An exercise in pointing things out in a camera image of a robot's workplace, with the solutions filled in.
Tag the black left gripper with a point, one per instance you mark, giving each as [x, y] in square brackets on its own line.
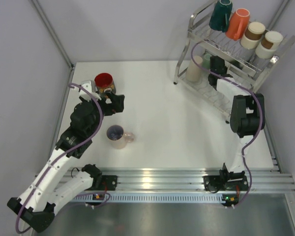
[116, 106]

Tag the beige tumbler cup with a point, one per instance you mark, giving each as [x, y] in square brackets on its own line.
[193, 73]

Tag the light teal mug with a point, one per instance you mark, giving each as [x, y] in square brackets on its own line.
[206, 61]

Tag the dark teal mug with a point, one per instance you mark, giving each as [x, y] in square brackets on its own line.
[220, 18]

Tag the orange mug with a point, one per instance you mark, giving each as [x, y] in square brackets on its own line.
[238, 24]

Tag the small brown white cup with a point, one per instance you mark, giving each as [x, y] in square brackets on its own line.
[252, 35]

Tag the steel lined paper cup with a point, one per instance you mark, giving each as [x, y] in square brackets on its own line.
[269, 44]

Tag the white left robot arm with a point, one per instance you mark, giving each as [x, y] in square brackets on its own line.
[43, 200]

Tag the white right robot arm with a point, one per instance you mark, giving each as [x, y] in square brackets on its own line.
[247, 119]

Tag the stainless steel dish rack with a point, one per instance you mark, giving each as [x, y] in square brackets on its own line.
[246, 68]

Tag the red skull mug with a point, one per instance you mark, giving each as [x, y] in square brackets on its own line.
[104, 82]

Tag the pink purple mug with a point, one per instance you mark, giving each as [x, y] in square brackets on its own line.
[118, 137]

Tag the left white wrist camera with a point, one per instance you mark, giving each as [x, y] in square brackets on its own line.
[89, 86]

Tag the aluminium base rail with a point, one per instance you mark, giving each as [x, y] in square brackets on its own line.
[192, 180]

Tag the grey slotted cable duct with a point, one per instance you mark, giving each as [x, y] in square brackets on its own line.
[165, 198]

